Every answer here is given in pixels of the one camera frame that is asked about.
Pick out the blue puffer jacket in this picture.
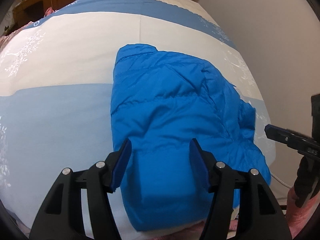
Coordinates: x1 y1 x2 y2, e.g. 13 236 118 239
111 44 271 231

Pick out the blue and white bedsheet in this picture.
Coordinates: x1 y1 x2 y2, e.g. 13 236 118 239
1 0 276 232

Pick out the wooden wardrobe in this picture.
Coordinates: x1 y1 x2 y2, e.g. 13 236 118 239
4 0 101 34

